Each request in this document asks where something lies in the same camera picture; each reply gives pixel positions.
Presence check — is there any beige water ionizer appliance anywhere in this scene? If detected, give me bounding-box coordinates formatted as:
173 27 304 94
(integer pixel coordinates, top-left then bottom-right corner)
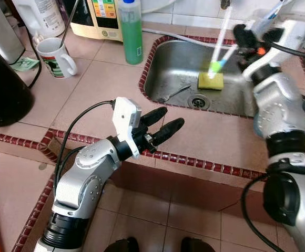
71 0 124 41

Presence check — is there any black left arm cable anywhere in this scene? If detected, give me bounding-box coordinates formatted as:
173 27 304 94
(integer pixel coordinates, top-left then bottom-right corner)
53 100 116 197

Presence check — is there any black electric kettle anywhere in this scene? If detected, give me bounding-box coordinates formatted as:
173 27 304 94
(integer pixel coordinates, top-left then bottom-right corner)
0 37 35 127

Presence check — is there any thin white counter hose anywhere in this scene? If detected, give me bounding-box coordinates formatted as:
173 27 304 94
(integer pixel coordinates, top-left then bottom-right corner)
142 27 240 48

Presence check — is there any green paper note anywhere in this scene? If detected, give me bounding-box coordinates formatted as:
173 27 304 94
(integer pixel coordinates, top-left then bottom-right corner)
11 57 40 72

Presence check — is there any black left robot foot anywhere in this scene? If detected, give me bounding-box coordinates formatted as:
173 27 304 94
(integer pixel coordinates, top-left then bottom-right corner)
104 237 140 252

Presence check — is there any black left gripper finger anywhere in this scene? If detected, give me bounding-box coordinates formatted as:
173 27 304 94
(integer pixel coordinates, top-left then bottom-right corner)
151 119 185 146
141 107 168 127

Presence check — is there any thin dark stirrer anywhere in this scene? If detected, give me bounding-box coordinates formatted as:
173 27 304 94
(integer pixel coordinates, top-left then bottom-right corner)
62 0 80 48

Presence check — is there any white jug green band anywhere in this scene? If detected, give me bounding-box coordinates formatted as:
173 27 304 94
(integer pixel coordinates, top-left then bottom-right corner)
13 0 66 38

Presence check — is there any stainless steel sink basin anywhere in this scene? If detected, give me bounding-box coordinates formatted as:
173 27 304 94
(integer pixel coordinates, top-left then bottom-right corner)
139 35 263 119

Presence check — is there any small clear plastic cup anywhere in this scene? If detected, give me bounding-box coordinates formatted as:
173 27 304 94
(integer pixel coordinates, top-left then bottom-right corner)
250 9 279 35

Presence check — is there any blue white toothbrush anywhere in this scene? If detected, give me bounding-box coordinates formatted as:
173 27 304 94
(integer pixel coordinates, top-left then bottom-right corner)
263 0 292 22

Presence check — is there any white green toothbrush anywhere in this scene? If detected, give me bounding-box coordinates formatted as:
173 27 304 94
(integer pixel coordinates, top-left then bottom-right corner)
208 8 240 74

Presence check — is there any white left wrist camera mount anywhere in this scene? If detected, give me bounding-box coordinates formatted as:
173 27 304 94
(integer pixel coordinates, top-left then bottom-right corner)
112 97 143 159

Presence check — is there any black right robot foot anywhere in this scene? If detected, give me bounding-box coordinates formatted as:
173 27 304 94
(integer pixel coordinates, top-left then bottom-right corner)
180 237 216 252

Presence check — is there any grey water pitcher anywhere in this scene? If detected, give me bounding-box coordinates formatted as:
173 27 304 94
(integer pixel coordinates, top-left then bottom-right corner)
0 0 26 65

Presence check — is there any white printed mug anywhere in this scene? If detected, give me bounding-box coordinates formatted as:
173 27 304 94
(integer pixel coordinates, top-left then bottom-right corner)
36 37 78 79

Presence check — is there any yellow dish sponge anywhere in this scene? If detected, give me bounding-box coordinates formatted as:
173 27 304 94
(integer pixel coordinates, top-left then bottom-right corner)
198 71 225 90

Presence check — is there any black robot foot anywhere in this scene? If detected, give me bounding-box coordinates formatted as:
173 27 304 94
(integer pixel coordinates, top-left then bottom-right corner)
180 237 216 252
104 237 140 252

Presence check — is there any green dish soap bottle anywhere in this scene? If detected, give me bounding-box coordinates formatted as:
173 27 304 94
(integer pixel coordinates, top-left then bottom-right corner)
118 0 144 65

